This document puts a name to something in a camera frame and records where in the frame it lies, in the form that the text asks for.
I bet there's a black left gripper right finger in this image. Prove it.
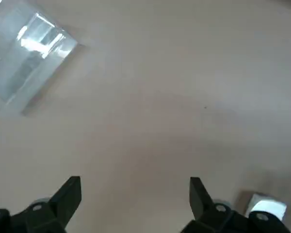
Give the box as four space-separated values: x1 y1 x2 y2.
178 177 291 233

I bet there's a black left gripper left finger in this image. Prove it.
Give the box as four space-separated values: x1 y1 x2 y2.
0 176 82 233

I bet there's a white box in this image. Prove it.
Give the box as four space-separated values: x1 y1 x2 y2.
244 193 288 220

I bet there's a clear plastic stepped holder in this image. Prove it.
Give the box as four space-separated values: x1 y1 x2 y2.
0 0 88 121

